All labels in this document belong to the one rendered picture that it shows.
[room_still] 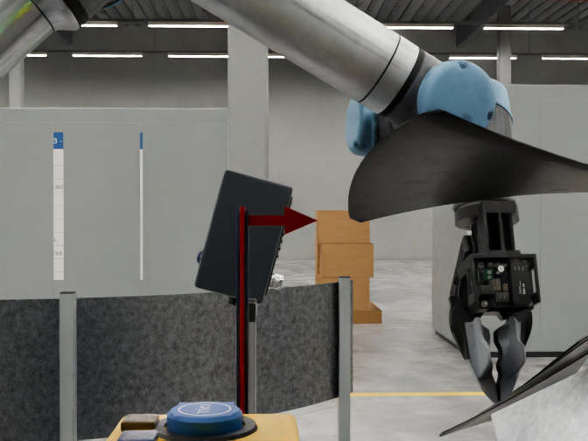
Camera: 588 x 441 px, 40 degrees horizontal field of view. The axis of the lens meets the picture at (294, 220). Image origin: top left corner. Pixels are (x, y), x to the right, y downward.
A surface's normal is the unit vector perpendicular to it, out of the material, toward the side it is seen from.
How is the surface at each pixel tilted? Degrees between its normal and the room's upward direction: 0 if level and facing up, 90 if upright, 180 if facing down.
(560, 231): 90
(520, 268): 73
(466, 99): 88
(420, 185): 163
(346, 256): 90
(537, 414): 55
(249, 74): 90
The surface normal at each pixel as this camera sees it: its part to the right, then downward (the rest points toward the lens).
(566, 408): -0.65, -0.57
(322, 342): 0.75, 0.00
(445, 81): 0.22, -0.02
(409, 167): -0.04, 0.96
